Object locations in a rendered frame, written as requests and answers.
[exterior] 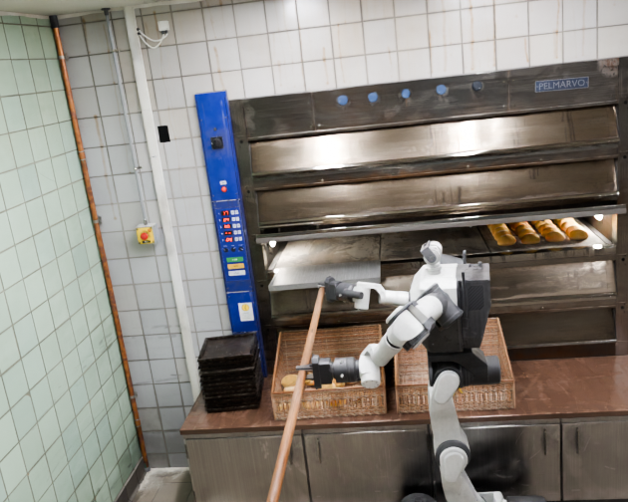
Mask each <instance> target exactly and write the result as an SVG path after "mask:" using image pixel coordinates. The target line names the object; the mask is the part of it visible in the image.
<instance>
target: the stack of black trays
mask: <svg viewBox="0 0 628 502"><path fill-rule="evenodd" d="M258 347H259V345H258V341H257V337H256V332H255V333H246V334H237V335H228V336H219V337H210V338H205V339H204V342H203V345H202V347H201V350H200V353H199V356H198V359H197V362H198V364H199V366H198V370H200V371H199V375H201V376H200V377H201V379H200V382H201V385H200V386H202V390H203V393H202V395H203V399H205V406H204V407H205V411H207V413H213V412H223V411H233V410H243V409H252V408H258V405H260V399H261V393H262V387H263V379H264V376H263V373H262V372H261V371H262V367H261V362H262V361H261V360H260V358H261V357H260V356H259V352H260V349H258Z"/></svg>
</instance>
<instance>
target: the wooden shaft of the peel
mask: <svg viewBox="0 0 628 502"><path fill-rule="evenodd" d="M324 294H325V288H324V287H321V288H319V292H318V296H317V300H316V304H315V308H314V312H313V316H312V320H311V324H310V328H309V332H308V336H307V340H306V344H305V348H304V352H303V356H302V360H301V364H300V366H304V365H309V362H310V358H311V353H312V349H313V344H314V339H315V335H316V330H317V326H318V321H319V317H320V312H321V308H322V303H323V299H324ZM306 376H307V371H299V372H298V377H297V381H296V385H295V388H294V392H293V396H292V400H291V404H290V408H289V412H288V416H287V420H286V424H285V428H284V432H283V436H282V440H281V444H280V448H279V452H278V456H277V460H276V464H275V468H274V472H273V476H272V480H271V484H270V488H269V492H268V496H267V501H266V502H278V501H279V497H280V492H281V488H282V483H283V479H284V474H285V470H286V465H287V460H288V456H289V451H290V447H291V442H292V438H293V433H294V429H295V424H296V420H297V415H298V411H299V406H300V402H301V397H302V393H303V388H304V384H305V380H306Z"/></svg>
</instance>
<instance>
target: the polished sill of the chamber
mask: <svg viewBox="0 0 628 502"><path fill-rule="evenodd" d="M616 248H617V247H616V246H615V245H614V244H601V245H588V246H575V247H562V248H548V249H535V250H522V251H509V252H496V253H483V254H469V255H467V264H478V262H479V261H481V264H484V263H488V264H490V263H504V262H517V261H531V260H544V259H558V258H571V257H585V256H598V255H612V254H616ZM424 265H427V263H426V262H425V260H424V258H418V259H405V260H391V261H380V272H383V271H397V270H410V269H421V268H422V267H423V266H424ZM277 271H278V269H273V270H268V271H267V272H266V277H267V280H272V279H273V277H274V276H275V274H276V273H277Z"/></svg>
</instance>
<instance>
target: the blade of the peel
mask: <svg viewBox="0 0 628 502"><path fill-rule="evenodd" d="M329 276H331V277H333V278H334V279H335V281H341V282H345V283H352V284H356V285H357V283H358V282H367V283H381V281H380V260H372V261H359V262H347V263H334V264H322V265H309V266H297V267H285V268H279V269H278V271H277V273H276V274H275V276H274V277H273V279H272V281H271V282H270V284H269V286H268V289H269V291H280V290H293V289H306V288H318V287H319V285H317V284H318V283H319V282H320V281H325V279H326V278H327V277H329Z"/></svg>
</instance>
